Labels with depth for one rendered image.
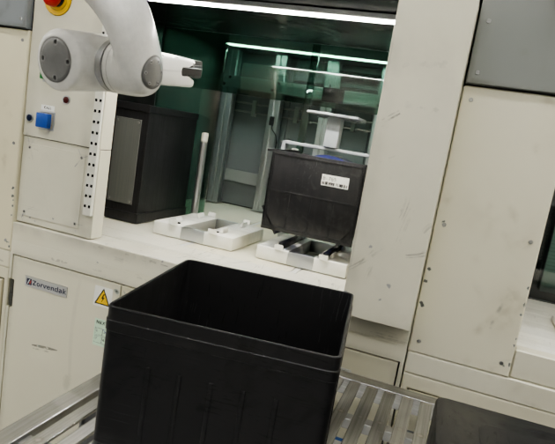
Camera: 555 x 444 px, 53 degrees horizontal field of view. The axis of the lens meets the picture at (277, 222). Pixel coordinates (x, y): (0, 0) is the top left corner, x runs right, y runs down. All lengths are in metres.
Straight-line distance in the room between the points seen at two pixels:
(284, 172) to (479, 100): 0.46
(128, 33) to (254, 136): 1.26
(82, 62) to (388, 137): 0.47
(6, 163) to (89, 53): 0.58
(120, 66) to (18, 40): 0.57
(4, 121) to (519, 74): 1.03
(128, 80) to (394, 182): 0.44
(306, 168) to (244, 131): 0.83
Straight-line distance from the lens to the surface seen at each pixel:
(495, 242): 0.97
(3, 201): 1.37
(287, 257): 1.24
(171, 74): 0.96
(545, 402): 1.05
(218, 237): 1.29
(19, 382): 1.45
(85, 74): 0.84
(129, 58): 0.80
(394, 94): 0.93
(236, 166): 2.03
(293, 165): 1.22
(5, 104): 1.36
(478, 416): 0.75
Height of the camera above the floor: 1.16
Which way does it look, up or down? 9 degrees down
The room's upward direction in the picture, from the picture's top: 9 degrees clockwise
